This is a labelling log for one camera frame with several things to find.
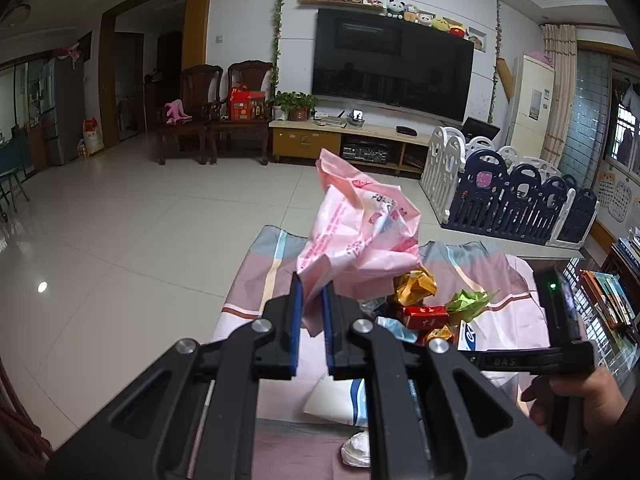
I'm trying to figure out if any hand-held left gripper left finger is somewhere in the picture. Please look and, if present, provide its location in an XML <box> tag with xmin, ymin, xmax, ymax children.
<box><xmin>45</xmin><ymin>272</ymin><xmax>303</xmax><ymax>480</ymax></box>

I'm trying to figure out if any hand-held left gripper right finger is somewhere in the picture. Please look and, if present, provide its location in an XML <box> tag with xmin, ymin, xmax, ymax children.
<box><xmin>322</xmin><ymin>285</ymin><xmax>576</xmax><ymax>480</ymax></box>

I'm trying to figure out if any pink plastic bag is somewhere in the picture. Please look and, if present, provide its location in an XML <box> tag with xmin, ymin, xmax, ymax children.
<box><xmin>296</xmin><ymin>147</ymin><xmax>422</xmax><ymax>338</ymax></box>

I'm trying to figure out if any person's right forearm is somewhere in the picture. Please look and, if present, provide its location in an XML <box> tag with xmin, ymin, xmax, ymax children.
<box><xmin>582</xmin><ymin>400</ymin><xmax>640</xmax><ymax>480</ymax></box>

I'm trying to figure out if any person's right hand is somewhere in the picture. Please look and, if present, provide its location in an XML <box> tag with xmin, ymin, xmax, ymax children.
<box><xmin>522</xmin><ymin>370</ymin><xmax>628</xmax><ymax>437</ymax></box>

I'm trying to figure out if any pink checkered cloth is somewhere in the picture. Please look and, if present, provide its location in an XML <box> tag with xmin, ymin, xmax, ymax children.
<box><xmin>210</xmin><ymin>225</ymin><xmax>551</xmax><ymax>480</ymax></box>

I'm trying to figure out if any stack of books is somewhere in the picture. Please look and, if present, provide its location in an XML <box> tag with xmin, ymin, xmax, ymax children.
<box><xmin>580</xmin><ymin>237</ymin><xmax>640</xmax><ymax>331</ymax></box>

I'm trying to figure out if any light blue plastic wrapper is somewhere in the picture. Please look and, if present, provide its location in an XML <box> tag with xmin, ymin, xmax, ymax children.
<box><xmin>375</xmin><ymin>316</ymin><xmax>418</xmax><ymax>343</ymax></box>

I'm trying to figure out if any white paper bag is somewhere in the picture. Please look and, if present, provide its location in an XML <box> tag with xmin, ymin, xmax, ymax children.
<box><xmin>304</xmin><ymin>379</ymin><xmax>368</xmax><ymax>427</ymax></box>

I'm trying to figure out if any white and blue packet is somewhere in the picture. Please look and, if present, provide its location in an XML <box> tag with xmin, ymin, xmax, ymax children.
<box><xmin>457</xmin><ymin>322</ymin><xmax>481</xmax><ymax>352</ymax></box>

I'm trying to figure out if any green crumpled wrapper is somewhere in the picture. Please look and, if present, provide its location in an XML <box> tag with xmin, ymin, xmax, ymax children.
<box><xmin>446</xmin><ymin>289</ymin><xmax>501</xmax><ymax>325</ymax></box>

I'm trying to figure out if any gold foil wrapper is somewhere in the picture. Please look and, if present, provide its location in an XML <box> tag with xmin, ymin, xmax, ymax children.
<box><xmin>392</xmin><ymin>267</ymin><xmax>438</xmax><ymax>307</ymax></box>

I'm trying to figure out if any red cardboard box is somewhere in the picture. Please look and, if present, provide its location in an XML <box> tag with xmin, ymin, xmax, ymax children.
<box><xmin>401</xmin><ymin>305</ymin><xmax>449</xmax><ymax>331</ymax></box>

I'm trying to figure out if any small gold wrapper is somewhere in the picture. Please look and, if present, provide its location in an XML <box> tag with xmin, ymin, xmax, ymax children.
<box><xmin>422</xmin><ymin>325</ymin><xmax>455</xmax><ymax>347</ymax></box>

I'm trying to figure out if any white crumpled tissue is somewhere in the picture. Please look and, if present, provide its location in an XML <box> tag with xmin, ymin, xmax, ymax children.
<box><xmin>341</xmin><ymin>430</ymin><xmax>373</xmax><ymax>467</ymax></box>

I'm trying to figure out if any navy and white playpen fence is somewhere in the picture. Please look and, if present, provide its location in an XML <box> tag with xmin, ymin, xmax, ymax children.
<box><xmin>419</xmin><ymin>126</ymin><xmax>601</xmax><ymax>250</ymax></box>

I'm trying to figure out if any yellow television cabinet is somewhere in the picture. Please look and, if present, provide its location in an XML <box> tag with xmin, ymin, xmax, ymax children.
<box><xmin>269</xmin><ymin>119</ymin><xmax>436</xmax><ymax>178</ymax></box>

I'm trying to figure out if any black audio receiver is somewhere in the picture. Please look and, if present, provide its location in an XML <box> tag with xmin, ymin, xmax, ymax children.
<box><xmin>341</xmin><ymin>135</ymin><xmax>393</xmax><ymax>166</ymax></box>

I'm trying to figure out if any black monitor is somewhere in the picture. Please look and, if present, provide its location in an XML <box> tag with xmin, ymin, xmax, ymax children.
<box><xmin>461</xmin><ymin>116</ymin><xmax>501</xmax><ymax>142</ymax></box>

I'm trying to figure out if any white standing air conditioner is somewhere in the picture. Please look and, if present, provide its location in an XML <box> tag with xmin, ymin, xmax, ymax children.
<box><xmin>505</xmin><ymin>52</ymin><xmax>556</xmax><ymax>161</ymax></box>

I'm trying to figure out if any green potted plant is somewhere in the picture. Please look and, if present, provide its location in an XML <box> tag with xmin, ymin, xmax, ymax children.
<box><xmin>272</xmin><ymin>91</ymin><xmax>318</xmax><ymax>122</ymax></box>

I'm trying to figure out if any red gift box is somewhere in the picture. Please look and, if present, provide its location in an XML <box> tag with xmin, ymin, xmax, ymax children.
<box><xmin>227</xmin><ymin>86</ymin><xmax>267</xmax><ymax>122</ymax></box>

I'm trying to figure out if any beige curtain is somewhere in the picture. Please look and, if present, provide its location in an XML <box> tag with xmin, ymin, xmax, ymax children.
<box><xmin>540</xmin><ymin>22</ymin><xmax>578</xmax><ymax>173</ymax></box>

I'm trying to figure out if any dark wooden armchair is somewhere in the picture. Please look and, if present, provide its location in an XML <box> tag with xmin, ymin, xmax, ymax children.
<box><xmin>157</xmin><ymin>65</ymin><xmax>224</xmax><ymax>166</ymax></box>
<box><xmin>207</xmin><ymin>60</ymin><xmax>275</xmax><ymax>167</ymax></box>

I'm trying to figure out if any green vine garland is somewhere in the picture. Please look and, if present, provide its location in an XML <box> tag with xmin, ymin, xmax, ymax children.
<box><xmin>270</xmin><ymin>0</ymin><xmax>288</xmax><ymax>96</ymax></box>
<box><xmin>492</xmin><ymin>0</ymin><xmax>502</xmax><ymax>106</ymax></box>

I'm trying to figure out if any red and white sack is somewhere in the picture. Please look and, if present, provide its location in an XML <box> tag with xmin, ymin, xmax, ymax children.
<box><xmin>77</xmin><ymin>117</ymin><xmax>106</xmax><ymax>157</ymax></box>

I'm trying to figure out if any black flat television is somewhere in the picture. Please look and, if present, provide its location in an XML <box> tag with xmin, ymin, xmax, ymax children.
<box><xmin>311</xmin><ymin>7</ymin><xmax>475</xmax><ymax>123</ymax></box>

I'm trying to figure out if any silver refrigerator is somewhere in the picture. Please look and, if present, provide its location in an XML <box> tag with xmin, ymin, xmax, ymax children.
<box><xmin>39</xmin><ymin>57</ymin><xmax>83</xmax><ymax>166</ymax></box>

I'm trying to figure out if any teal folding chair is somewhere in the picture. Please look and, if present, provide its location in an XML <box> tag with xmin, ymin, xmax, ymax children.
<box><xmin>0</xmin><ymin>135</ymin><xmax>31</xmax><ymax>221</ymax></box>

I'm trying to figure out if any round ceiling lamp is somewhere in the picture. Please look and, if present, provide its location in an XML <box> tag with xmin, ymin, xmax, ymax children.
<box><xmin>0</xmin><ymin>0</ymin><xmax>32</xmax><ymax>28</ymax></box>

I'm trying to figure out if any white wall calendar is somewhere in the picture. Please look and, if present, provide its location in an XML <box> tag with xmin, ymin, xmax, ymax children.
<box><xmin>597</xmin><ymin>170</ymin><xmax>636</xmax><ymax>223</ymax></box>

